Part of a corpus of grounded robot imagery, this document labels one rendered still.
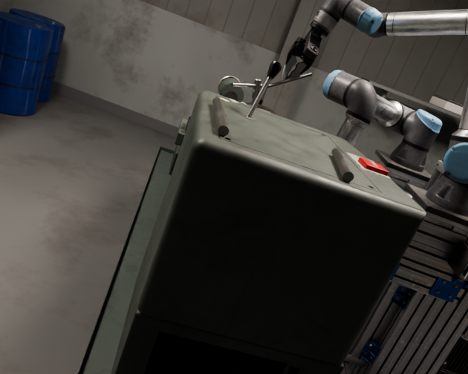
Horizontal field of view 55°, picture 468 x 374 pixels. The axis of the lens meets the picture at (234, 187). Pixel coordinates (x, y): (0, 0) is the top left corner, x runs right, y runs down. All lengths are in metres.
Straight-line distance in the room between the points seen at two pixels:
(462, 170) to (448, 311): 0.74
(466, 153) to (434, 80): 4.09
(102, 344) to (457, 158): 1.13
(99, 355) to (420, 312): 1.22
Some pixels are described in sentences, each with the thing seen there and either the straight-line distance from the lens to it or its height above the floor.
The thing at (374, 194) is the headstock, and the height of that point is 1.25.
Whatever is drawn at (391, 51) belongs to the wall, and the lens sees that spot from 5.32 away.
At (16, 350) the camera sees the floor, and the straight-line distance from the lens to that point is 2.09.
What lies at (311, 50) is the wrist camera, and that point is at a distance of 1.51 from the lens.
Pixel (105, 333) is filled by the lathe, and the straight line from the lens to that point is 1.40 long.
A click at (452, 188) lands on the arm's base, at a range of 1.57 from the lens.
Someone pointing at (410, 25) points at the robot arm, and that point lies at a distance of 1.65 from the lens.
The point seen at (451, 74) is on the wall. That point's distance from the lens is 5.53.
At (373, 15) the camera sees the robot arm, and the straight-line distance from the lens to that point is 1.56.
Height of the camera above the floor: 1.46
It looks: 19 degrees down
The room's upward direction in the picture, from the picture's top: 21 degrees clockwise
